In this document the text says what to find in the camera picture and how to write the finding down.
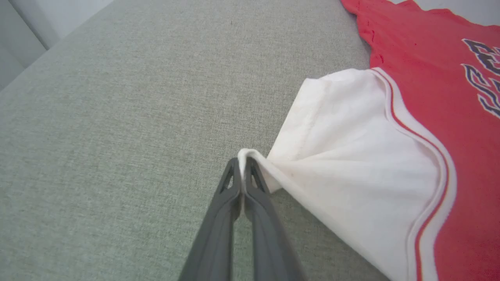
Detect grey fabric sofa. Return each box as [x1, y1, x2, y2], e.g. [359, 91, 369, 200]
[0, 0, 391, 281]

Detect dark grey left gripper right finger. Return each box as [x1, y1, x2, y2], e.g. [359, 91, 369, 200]
[243, 157, 307, 281]

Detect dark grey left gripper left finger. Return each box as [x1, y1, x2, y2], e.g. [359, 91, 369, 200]
[178, 158, 243, 281]

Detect red and white jersey shirt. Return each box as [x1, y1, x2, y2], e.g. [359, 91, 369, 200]
[237, 0, 500, 281]

